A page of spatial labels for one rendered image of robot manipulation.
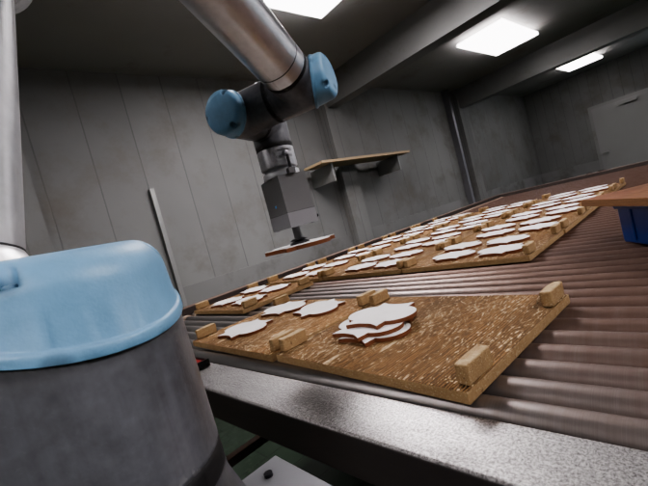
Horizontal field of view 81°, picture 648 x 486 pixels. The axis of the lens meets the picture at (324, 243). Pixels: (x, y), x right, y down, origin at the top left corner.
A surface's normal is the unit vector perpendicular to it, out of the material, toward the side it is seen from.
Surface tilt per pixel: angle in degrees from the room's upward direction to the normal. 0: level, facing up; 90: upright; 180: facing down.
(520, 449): 0
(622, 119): 90
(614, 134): 90
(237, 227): 90
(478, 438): 0
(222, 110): 90
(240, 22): 146
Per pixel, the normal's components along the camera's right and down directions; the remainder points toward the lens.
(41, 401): 0.39, -0.07
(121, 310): 0.79, -0.25
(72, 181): 0.64, -0.13
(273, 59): 0.48, 0.75
